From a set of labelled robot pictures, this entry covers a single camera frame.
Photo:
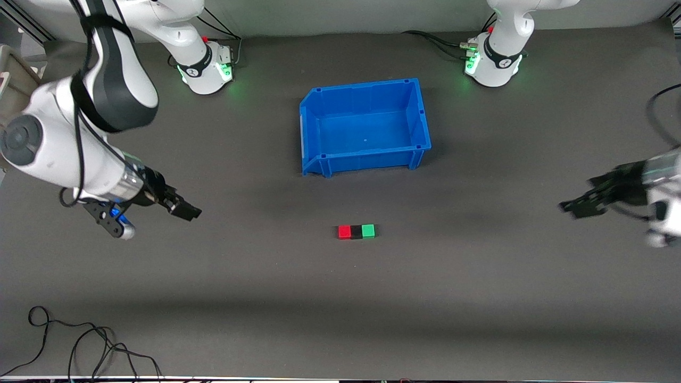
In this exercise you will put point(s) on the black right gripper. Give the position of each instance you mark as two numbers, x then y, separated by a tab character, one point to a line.
153	190

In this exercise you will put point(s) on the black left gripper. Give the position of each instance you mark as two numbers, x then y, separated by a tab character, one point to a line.
623	187

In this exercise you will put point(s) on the small red cube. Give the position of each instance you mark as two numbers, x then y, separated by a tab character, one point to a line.
345	232

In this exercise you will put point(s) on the small green cube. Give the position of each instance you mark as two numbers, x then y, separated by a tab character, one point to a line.
368	230

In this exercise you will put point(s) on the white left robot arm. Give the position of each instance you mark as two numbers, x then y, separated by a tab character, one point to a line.
503	37

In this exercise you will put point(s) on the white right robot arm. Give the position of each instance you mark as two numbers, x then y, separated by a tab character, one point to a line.
64	138

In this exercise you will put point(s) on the small black cube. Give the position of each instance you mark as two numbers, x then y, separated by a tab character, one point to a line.
356	232

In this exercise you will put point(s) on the blue plastic storage bin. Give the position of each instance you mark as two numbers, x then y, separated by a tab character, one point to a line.
367	130

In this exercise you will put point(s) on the beige plastic crate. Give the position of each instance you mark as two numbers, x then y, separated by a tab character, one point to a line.
13	80

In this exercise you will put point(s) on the dark metal frame rail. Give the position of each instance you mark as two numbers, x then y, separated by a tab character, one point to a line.
674	20
26	21

